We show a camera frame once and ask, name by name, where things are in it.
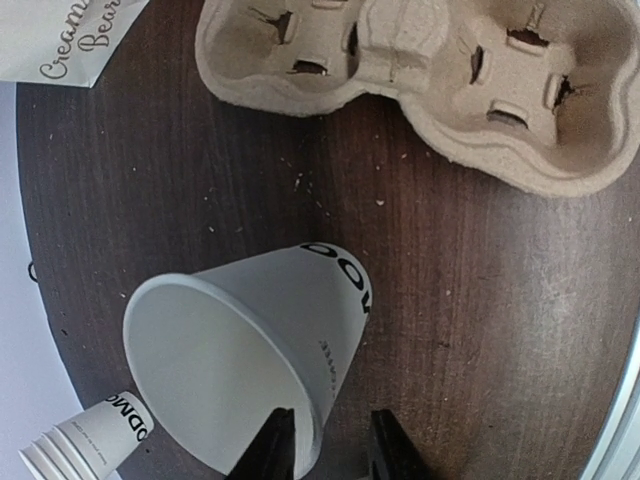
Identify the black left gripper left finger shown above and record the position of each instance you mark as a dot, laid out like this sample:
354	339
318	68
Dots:
271	454

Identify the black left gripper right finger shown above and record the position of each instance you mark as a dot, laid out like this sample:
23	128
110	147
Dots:
391	453

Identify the white paper coffee cup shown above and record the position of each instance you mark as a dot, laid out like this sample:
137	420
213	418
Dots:
213	353

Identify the brown pulp cup carrier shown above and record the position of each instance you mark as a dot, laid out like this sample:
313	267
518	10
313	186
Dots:
543	95

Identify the white paper takeout bag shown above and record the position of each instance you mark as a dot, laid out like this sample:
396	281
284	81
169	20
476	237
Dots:
65	43

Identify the stack of white paper cups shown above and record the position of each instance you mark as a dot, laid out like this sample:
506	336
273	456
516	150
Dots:
91	444

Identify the aluminium front table rail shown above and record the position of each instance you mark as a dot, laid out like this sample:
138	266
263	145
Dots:
616	452

